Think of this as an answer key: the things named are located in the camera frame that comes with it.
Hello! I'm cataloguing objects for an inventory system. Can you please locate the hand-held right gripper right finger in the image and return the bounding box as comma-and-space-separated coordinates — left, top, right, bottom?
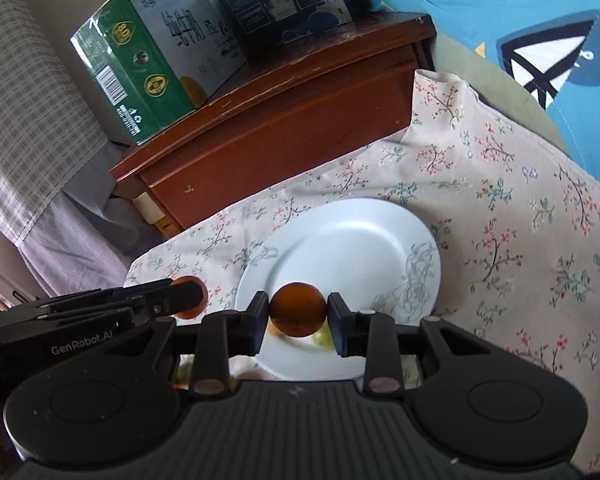
327, 292, 482, 395

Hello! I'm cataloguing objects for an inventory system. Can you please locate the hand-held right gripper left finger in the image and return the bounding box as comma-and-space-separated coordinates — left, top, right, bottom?
129, 291, 270, 395

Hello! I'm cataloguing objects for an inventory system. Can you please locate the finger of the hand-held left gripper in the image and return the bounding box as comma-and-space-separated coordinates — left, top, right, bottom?
40, 280, 209, 321
0, 305, 137, 335

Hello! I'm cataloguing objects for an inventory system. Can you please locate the orange mandarin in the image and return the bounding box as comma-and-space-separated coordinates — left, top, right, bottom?
172, 276, 211, 321
270, 283, 327, 338

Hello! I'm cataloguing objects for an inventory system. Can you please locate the white plate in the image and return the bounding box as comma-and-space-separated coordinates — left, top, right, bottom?
235, 198, 442, 381

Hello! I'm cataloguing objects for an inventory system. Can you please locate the lilac checked cloth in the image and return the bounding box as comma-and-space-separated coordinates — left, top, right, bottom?
17, 140, 166, 298

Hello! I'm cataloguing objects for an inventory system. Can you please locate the brown wooden nightstand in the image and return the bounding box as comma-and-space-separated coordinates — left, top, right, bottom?
109, 12, 437, 233

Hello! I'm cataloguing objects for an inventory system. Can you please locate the floral tablecloth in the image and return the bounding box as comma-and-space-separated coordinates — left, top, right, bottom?
124, 69, 600, 480

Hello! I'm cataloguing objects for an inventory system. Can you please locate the plaid cloth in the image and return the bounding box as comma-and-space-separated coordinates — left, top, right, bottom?
0, 0, 111, 248

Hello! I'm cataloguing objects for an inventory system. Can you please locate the green milk carton box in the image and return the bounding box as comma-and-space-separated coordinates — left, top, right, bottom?
70, 0, 248, 147

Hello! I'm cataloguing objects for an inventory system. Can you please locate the blue milk carton box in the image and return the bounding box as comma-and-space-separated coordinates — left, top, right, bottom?
201, 0, 366, 58

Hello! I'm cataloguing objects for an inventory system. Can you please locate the blue printed pillow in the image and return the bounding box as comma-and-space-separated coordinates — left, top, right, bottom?
370, 0, 600, 171

